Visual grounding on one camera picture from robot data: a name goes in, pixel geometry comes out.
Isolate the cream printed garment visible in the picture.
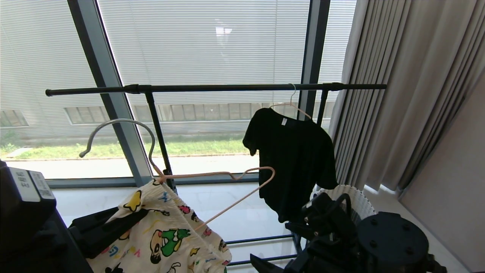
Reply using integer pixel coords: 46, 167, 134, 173
87, 180, 232, 273

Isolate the black garment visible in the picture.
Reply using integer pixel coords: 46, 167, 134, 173
242, 107, 339, 223

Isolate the black cable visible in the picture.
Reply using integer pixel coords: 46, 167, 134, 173
330, 193, 354, 220

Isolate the white laundry basket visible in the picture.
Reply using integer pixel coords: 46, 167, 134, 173
314, 185, 376, 228

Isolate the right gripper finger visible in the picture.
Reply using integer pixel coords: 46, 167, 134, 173
250, 253, 288, 273

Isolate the pink clothes hanger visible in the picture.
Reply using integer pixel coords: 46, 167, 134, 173
270, 84, 313, 121
79, 119, 276, 232

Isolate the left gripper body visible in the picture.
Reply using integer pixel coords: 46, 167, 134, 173
0, 161, 93, 273

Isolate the black clothes rack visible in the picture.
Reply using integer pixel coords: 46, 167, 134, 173
45, 82, 388, 267

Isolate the beige curtain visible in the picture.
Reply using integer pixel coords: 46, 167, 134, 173
329, 0, 485, 192

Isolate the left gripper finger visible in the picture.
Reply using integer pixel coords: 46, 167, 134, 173
69, 208, 149, 259

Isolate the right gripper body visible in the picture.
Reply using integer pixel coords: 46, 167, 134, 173
284, 223, 360, 273

